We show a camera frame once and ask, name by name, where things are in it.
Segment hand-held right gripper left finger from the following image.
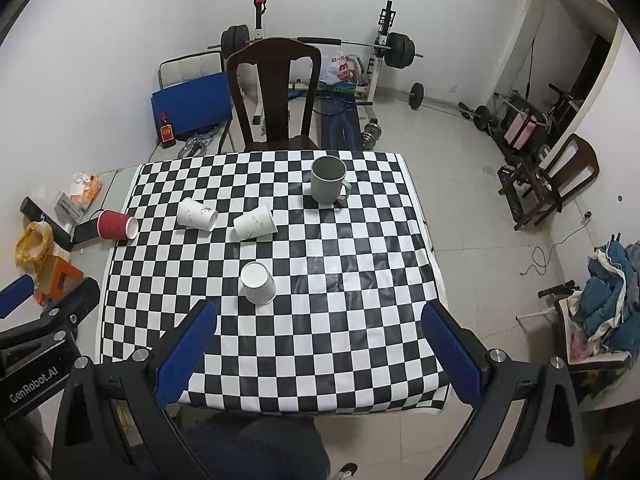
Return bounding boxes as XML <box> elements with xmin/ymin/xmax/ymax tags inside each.
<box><xmin>52</xmin><ymin>299</ymin><xmax>218</xmax><ymax>480</ymax></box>

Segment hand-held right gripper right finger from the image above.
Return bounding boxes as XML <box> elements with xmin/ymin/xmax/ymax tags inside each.
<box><xmin>421</xmin><ymin>301</ymin><xmax>587</xmax><ymax>480</ymax></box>

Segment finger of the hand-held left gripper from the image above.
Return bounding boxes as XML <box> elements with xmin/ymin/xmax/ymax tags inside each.
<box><xmin>0</xmin><ymin>277</ymin><xmax>101</xmax><ymax>361</ymax></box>
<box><xmin>0</xmin><ymin>276</ymin><xmax>37</xmax><ymax>320</ymax></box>

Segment red paper cup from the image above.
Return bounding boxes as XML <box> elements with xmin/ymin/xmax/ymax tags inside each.
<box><xmin>96</xmin><ymin>208</ymin><xmax>139</xmax><ymax>241</ymax></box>

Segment plain white paper cup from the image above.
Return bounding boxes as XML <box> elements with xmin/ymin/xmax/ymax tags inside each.
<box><xmin>239</xmin><ymin>261</ymin><xmax>277</xmax><ymax>306</ymax></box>

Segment scribbled white paper cup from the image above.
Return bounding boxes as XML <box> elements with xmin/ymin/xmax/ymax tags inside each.
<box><xmin>176</xmin><ymin>196</ymin><xmax>219</xmax><ymax>232</ymax></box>
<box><xmin>232</xmin><ymin>204</ymin><xmax>279</xmax><ymax>242</ymax></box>

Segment orange box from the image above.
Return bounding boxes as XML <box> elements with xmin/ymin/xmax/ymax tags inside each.
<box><xmin>35</xmin><ymin>255</ymin><xmax>85</xmax><ymax>306</ymax></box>

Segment yellow plastic bag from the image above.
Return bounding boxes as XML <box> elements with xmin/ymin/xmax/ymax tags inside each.
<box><xmin>14</xmin><ymin>221</ymin><xmax>53</xmax><ymax>277</ymax></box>

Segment black flat case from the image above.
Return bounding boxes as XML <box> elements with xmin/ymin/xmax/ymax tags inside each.
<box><xmin>72</xmin><ymin>217</ymin><xmax>103</xmax><ymax>246</ymax></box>

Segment long black box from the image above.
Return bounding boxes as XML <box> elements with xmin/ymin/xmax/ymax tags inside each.
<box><xmin>20</xmin><ymin>197</ymin><xmax>76</xmax><ymax>252</ymax></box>

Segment grey small box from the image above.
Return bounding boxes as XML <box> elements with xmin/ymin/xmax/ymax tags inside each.
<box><xmin>54</xmin><ymin>191</ymin><xmax>85</xmax><ymax>221</ymax></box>

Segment orange white snack packet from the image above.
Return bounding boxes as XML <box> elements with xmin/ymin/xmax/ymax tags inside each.
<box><xmin>65</xmin><ymin>172</ymin><xmax>103</xmax><ymax>211</ymax></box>

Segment person's dark trousers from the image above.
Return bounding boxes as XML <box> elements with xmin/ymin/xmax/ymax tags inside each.
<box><xmin>182</xmin><ymin>412</ymin><xmax>332</xmax><ymax>480</ymax></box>

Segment black white checkered tablecloth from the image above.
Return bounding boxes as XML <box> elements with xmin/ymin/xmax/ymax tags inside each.
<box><xmin>97</xmin><ymin>149</ymin><xmax>448</xmax><ymax>416</ymax></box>

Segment pile of blue clothes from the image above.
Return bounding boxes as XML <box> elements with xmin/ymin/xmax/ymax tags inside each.
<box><xmin>565</xmin><ymin>241</ymin><xmax>640</xmax><ymax>363</ymax></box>

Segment dark bottle with red label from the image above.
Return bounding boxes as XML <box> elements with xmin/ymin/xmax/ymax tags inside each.
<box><xmin>159</xmin><ymin>110</ymin><xmax>177</xmax><ymax>150</ymax></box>

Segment grey ceramic mug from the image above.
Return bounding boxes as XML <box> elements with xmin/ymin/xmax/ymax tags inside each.
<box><xmin>310</xmin><ymin>156</ymin><xmax>352</xmax><ymax>207</ymax></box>

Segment dark wooden dining chair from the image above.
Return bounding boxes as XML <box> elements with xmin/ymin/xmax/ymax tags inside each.
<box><xmin>500</xmin><ymin>132</ymin><xmax>601</xmax><ymax>231</ymax></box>
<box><xmin>226</xmin><ymin>37</ymin><xmax>322</xmax><ymax>153</ymax></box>

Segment chrome dumbbells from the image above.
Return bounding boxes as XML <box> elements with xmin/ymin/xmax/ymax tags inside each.
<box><xmin>361</xmin><ymin>120</ymin><xmax>382</xmax><ymax>151</ymax></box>

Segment pink bag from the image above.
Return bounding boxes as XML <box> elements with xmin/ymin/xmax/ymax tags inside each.
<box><xmin>504</xmin><ymin>112</ymin><xmax>538</xmax><ymax>150</ymax></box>

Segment dark blue bench pad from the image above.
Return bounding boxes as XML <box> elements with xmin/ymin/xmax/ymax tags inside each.
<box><xmin>317</xmin><ymin>95</ymin><xmax>363</xmax><ymax>151</ymax></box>

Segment small barbell with black plates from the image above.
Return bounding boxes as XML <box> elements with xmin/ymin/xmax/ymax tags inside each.
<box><xmin>400</xmin><ymin>82</ymin><xmax>493</xmax><ymax>132</ymax></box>

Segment black exercise machine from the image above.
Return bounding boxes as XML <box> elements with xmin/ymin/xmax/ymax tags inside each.
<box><xmin>492</xmin><ymin>35</ymin><xmax>583</xmax><ymax>161</ymax></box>

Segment white weight bench rack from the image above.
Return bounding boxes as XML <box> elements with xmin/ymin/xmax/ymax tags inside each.
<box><xmin>220</xmin><ymin>0</ymin><xmax>416</xmax><ymax>126</ymax></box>

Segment printed plastic bag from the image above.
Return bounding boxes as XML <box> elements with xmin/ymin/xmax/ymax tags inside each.
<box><xmin>320</xmin><ymin>52</ymin><xmax>363</xmax><ymax>86</ymax></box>

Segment black floor cable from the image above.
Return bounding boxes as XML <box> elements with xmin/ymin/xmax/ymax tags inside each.
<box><xmin>520</xmin><ymin>212</ymin><xmax>593</xmax><ymax>278</ymax></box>

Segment metal chain rings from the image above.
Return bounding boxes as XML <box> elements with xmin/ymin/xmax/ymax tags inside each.
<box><xmin>177</xmin><ymin>127</ymin><xmax>222</xmax><ymax>158</ymax></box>

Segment white door frame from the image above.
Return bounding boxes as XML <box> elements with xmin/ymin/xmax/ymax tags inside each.
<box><xmin>480</xmin><ymin>0</ymin><xmax>626</xmax><ymax>163</ymax></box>

